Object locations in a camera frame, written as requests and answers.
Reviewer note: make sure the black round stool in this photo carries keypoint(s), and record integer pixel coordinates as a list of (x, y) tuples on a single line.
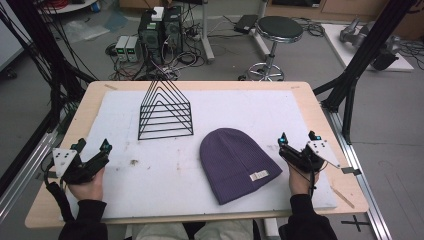
[(279, 28)]

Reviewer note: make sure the aluminium rail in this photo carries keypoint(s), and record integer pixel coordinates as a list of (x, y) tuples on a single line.
[(358, 173), (23, 173)]

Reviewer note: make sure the wooden stick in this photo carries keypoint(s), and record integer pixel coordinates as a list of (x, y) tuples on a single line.
[(343, 197)]

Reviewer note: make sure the white platform board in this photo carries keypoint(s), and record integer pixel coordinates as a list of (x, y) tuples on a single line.
[(340, 46)]

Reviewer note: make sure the person's right hand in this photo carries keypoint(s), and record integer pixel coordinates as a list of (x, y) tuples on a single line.
[(299, 183)]

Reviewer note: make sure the white desk leg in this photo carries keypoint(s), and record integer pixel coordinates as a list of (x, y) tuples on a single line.
[(207, 33)]

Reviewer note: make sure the grey power supply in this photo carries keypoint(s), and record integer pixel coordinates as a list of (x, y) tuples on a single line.
[(132, 49), (121, 48)]

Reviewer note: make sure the white box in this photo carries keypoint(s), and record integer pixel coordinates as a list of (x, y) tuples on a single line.
[(158, 13)]

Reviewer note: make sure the black computer tower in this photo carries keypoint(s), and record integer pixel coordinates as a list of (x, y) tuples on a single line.
[(173, 30), (150, 40)]

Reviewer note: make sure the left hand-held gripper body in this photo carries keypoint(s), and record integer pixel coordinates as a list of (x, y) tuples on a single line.
[(71, 170)]

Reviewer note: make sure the black flat box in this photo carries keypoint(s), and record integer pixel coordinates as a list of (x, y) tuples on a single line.
[(246, 23)]

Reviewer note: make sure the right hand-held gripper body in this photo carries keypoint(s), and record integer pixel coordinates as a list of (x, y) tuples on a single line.
[(308, 158)]

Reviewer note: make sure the white foam mat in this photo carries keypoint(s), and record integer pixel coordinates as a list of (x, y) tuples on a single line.
[(160, 180)]

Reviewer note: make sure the purple knit beanie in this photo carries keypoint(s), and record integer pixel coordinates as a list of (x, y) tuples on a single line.
[(233, 163)]

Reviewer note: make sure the person's left hand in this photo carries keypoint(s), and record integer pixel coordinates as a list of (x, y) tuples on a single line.
[(88, 190)]

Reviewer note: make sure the black metal tag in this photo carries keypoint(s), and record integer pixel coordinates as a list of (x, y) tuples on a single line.
[(351, 171)]

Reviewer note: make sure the black metal frame post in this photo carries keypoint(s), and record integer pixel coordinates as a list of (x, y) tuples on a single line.
[(50, 56), (363, 56)]

